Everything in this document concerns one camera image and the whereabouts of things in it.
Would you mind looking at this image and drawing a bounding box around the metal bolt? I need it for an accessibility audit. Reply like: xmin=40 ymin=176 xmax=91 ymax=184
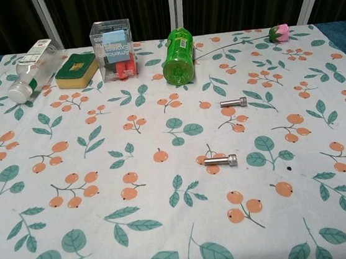
xmin=203 ymin=153 xmax=239 ymax=170
xmin=219 ymin=96 xmax=248 ymax=110

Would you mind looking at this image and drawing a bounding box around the floral orange green tablecloth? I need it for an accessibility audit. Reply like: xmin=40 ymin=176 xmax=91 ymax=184
xmin=0 ymin=16 xmax=346 ymax=259

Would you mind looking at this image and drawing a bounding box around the green plastic drink bottle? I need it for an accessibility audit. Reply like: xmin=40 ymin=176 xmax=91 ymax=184
xmin=157 ymin=26 xmax=199 ymax=88

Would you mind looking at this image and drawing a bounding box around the red coffee capsule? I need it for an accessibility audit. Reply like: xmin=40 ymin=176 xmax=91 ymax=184
xmin=114 ymin=62 xmax=128 ymax=80
xmin=123 ymin=53 xmax=138 ymax=78

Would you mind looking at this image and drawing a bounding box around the blue cube in box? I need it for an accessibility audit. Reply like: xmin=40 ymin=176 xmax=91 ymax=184
xmin=101 ymin=29 xmax=131 ymax=65

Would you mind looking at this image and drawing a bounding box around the clear plastic capsule box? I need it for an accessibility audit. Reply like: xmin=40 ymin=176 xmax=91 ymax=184
xmin=88 ymin=17 xmax=139 ymax=84

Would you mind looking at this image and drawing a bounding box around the yellow green kitchen sponge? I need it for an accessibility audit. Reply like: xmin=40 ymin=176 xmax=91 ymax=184
xmin=52 ymin=50 xmax=101 ymax=91

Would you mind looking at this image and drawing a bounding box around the pink artificial rose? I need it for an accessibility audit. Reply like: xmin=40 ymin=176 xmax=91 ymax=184
xmin=191 ymin=22 xmax=292 ymax=61

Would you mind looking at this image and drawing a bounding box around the clear plastic bottle white cap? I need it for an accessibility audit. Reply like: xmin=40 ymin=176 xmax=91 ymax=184
xmin=1 ymin=37 xmax=72 ymax=105

